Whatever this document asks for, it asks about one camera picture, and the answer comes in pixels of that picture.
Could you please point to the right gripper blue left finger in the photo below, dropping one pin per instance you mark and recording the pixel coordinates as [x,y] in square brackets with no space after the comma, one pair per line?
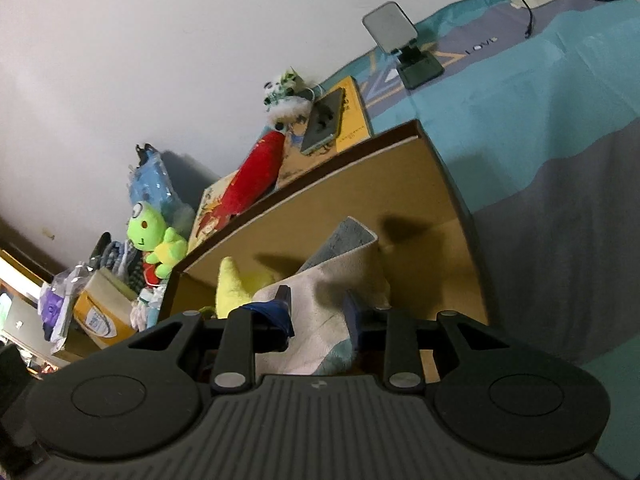
[277,311]

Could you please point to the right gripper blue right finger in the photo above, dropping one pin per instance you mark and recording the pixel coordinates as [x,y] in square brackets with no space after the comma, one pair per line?
[366,325]

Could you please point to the yellow towel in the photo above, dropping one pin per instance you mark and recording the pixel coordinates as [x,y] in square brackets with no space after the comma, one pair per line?
[236,288]

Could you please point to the beige patterned cloth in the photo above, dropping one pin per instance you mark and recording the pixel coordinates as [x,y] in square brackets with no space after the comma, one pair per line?
[348,261]

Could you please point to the illustrated children book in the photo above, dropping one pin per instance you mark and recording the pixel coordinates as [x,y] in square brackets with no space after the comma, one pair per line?
[219,202]

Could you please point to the red chili plush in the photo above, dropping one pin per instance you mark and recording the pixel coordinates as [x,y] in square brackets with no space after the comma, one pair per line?
[256,176]

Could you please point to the green frog plush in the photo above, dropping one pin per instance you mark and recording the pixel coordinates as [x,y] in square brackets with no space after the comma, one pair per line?
[162,245]

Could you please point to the yellow tissue box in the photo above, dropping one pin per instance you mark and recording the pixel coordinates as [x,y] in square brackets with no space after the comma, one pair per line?
[103,309]

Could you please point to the blue packaged bag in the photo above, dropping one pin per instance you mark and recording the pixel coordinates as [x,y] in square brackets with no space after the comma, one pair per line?
[150,182]

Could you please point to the yellow book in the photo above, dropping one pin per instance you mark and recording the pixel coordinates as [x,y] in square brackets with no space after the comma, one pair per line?
[354,128]

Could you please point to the black smartphone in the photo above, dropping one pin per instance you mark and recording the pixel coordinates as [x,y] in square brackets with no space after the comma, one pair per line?
[324,122]

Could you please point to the purple plastic bag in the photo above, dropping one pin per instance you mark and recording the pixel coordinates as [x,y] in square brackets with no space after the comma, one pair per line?
[56,304]

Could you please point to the small panda plush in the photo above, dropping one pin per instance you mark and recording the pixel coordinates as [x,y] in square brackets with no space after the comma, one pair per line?
[288,100]

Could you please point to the blue striped bed blanket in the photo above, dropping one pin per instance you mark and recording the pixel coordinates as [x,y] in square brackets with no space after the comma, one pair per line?
[537,118]

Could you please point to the phone stand with mirror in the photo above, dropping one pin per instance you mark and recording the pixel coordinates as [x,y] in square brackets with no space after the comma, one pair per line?
[396,35]

